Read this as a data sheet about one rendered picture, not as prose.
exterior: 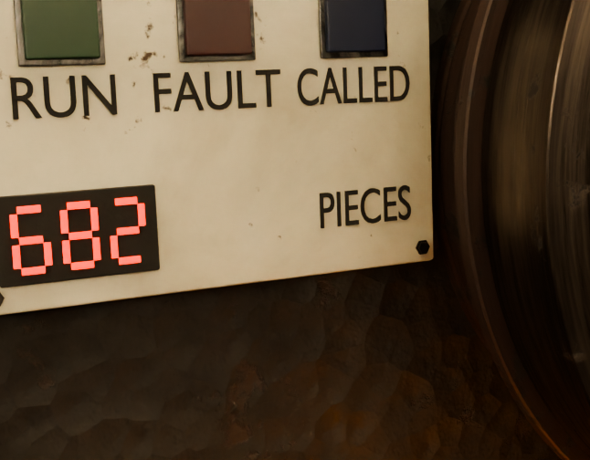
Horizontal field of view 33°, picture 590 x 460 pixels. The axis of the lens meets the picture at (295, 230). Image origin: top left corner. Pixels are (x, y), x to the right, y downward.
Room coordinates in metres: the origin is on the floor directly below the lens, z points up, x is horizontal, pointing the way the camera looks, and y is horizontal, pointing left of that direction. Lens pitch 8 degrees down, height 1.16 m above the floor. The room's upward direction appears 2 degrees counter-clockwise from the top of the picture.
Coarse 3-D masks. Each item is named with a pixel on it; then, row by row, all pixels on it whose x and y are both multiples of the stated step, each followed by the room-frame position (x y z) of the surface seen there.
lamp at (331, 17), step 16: (336, 0) 0.55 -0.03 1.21; (352, 0) 0.55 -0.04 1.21; (368, 0) 0.55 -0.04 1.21; (384, 0) 0.56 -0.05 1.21; (336, 16) 0.55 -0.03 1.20; (352, 16) 0.55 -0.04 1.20; (368, 16) 0.55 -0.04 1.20; (384, 16) 0.56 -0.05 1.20; (336, 32) 0.55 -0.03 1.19; (352, 32) 0.55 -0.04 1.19; (368, 32) 0.55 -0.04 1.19; (384, 32) 0.56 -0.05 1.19; (336, 48) 0.55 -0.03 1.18; (352, 48) 0.55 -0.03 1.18; (368, 48) 0.55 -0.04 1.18; (384, 48) 0.56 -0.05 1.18
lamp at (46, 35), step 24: (24, 0) 0.48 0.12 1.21; (48, 0) 0.48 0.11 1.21; (72, 0) 0.49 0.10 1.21; (96, 0) 0.49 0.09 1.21; (24, 24) 0.48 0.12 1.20; (48, 24) 0.48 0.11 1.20; (72, 24) 0.49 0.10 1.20; (96, 24) 0.49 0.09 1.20; (24, 48) 0.48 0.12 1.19; (48, 48) 0.48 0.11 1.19; (72, 48) 0.49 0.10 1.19; (96, 48) 0.49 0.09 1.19
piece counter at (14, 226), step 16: (16, 208) 0.47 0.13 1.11; (32, 208) 0.48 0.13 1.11; (80, 208) 0.49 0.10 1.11; (96, 208) 0.49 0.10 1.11; (16, 224) 0.47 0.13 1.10; (64, 224) 0.48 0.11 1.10; (96, 224) 0.49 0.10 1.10; (144, 224) 0.50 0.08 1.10; (32, 240) 0.48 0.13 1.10; (96, 240) 0.49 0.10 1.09; (112, 240) 0.49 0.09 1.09; (16, 256) 0.47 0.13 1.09; (48, 256) 0.48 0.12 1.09; (64, 256) 0.48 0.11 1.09; (96, 256) 0.49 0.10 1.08; (112, 256) 0.49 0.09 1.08; (128, 256) 0.50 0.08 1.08; (32, 272) 0.48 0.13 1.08
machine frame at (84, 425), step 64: (448, 0) 0.61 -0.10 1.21; (0, 320) 0.49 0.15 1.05; (64, 320) 0.51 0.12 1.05; (128, 320) 0.52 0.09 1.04; (192, 320) 0.53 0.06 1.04; (256, 320) 0.55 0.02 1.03; (320, 320) 0.57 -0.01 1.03; (384, 320) 0.59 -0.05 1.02; (448, 320) 0.60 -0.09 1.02; (0, 384) 0.49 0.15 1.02; (64, 384) 0.50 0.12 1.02; (128, 384) 0.52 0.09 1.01; (192, 384) 0.53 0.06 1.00; (256, 384) 0.55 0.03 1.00; (320, 384) 0.57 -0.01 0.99; (384, 384) 0.58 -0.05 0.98; (448, 384) 0.60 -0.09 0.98; (0, 448) 0.49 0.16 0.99; (64, 448) 0.50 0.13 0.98; (128, 448) 0.52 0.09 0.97; (192, 448) 0.53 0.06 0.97; (256, 448) 0.55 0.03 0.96; (320, 448) 0.57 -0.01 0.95; (384, 448) 0.58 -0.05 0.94; (448, 448) 0.60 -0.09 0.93; (512, 448) 0.62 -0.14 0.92
